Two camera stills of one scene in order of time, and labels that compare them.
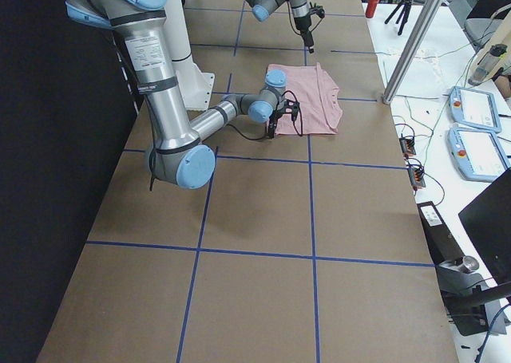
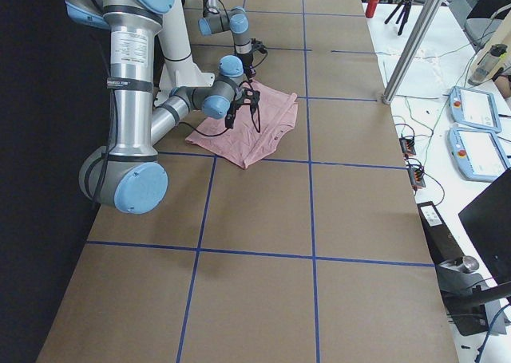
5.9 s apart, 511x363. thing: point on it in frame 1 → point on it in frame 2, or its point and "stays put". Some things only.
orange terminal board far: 407,145 stays put
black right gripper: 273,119 → 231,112
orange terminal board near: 417,176 stays put
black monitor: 487,219 stays put
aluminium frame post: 416,42 stays put
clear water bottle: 485,60 stays put
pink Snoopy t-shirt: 317,95 → 241,144
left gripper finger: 308,37 → 250,72
